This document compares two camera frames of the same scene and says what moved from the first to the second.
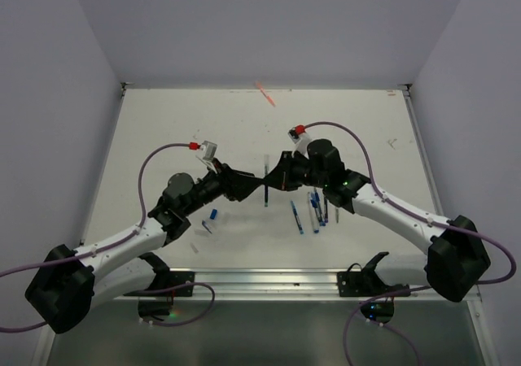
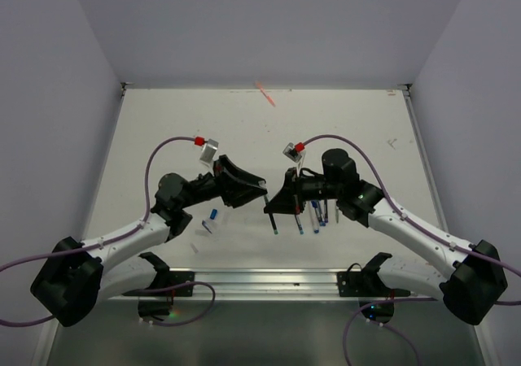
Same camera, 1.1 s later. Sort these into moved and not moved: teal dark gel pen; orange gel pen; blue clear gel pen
Moved: teal dark gel pen
Not moved: orange gel pen; blue clear gel pen
